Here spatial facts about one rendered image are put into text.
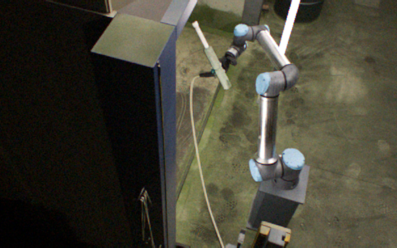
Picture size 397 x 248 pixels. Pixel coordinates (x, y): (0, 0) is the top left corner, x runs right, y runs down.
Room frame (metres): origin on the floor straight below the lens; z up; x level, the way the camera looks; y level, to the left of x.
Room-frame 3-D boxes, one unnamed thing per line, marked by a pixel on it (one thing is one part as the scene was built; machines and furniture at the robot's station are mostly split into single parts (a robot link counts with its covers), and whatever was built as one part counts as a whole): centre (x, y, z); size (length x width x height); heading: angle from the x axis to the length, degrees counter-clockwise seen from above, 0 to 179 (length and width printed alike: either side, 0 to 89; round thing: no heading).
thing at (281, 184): (1.41, -0.61, 0.69); 0.19 x 0.19 x 0.10
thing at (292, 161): (1.41, -0.60, 0.83); 0.17 x 0.15 x 0.18; 107
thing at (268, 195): (1.41, -0.61, 0.32); 0.31 x 0.31 x 0.64; 77
